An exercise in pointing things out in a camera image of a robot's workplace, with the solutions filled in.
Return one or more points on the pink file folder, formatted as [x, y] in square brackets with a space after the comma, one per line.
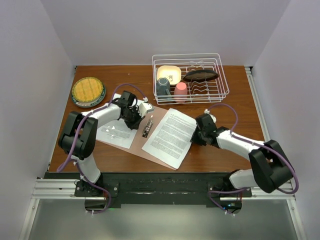
[139, 141]

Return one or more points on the pink cup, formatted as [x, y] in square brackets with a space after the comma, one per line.
[180, 91]

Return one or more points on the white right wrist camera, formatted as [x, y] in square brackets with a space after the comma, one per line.
[213, 118]

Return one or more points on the printed paper document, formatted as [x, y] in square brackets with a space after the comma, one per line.
[171, 139]
[116, 133]

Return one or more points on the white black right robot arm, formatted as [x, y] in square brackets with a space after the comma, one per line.
[270, 168]

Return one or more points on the dark green mug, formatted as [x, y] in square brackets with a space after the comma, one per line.
[163, 87]

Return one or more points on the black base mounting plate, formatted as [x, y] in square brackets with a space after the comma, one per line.
[114, 190]

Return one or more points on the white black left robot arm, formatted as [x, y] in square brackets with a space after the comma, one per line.
[78, 136]

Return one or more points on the dark brown oval plate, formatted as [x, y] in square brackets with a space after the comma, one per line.
[201, 75]

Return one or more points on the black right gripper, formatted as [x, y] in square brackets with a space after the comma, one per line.
[194, 139]

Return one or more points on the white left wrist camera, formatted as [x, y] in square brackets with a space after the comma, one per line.
[145, 108]

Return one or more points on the black folder clip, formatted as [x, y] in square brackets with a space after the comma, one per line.
[147, 128]

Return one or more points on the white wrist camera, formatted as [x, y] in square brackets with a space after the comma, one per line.
[145, 108]
[213, 118]

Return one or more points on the cream square bowl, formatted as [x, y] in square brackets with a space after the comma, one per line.
[172, 73]

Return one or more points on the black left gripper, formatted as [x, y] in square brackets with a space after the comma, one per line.
[135, 125]

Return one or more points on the white wire dish rack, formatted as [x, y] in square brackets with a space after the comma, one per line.
[213, 91]

